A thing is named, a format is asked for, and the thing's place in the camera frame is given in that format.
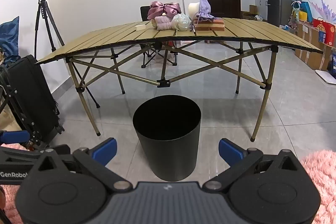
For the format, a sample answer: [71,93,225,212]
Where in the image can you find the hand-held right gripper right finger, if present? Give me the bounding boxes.
[203,138,309,192]

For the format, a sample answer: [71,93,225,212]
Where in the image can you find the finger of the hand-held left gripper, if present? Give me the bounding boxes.
[0,145,71,163]
[0,131,30,145]

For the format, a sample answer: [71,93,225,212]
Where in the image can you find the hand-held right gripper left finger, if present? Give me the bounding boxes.
[28,138,133,192]

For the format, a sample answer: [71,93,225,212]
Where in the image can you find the black trash bin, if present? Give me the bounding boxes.
[133,95,202,182]

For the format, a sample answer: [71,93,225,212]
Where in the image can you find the brown layered sponge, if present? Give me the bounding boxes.
[195,18,226,31]

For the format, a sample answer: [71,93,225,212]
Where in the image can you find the clear plastic bag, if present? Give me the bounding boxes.
[171,13,192,31]

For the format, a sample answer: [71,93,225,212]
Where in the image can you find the lilac plush headband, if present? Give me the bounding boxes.
[154,15,175,30]

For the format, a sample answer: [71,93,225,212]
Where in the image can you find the white foam roll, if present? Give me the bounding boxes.
[188,2,202,20]

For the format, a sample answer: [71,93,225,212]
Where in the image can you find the purple drawstring pouch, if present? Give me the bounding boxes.
[193,0,214,24]

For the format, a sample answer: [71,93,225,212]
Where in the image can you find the pink satin bow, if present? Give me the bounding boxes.
[147,1,182,21]

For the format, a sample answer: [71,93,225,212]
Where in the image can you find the pink fluffy cloth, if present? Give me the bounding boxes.
[299,150,336,224]
[0,143,34,224]

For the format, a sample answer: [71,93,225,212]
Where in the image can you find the black suitcase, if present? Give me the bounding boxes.
[0,55,65,148]

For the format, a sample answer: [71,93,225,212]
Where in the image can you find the tan folding slat table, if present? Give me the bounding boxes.
[35,18,324,142]

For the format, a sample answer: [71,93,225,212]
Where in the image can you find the white floor scale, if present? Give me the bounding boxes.
[315,69,336,86]

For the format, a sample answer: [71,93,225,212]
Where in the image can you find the black tripod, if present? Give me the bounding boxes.
[34,0,101,109]

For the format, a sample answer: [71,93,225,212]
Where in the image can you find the large cardboard box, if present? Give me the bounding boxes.
[295,21,332,71]

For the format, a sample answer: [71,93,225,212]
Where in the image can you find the stacked cardboard boxes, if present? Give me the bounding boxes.
[241,5,263,21]

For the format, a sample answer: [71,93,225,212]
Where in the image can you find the black folding chair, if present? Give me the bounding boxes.
[140,6,179,69]

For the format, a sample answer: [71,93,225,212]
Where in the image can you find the white base cabinet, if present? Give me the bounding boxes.
[255,0,268,22]

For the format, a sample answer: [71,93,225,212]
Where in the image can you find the red gift box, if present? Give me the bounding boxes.
[312,18,336,46]

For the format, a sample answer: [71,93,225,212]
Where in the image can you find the blue gift bag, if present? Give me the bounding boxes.
[291,0,313,22]

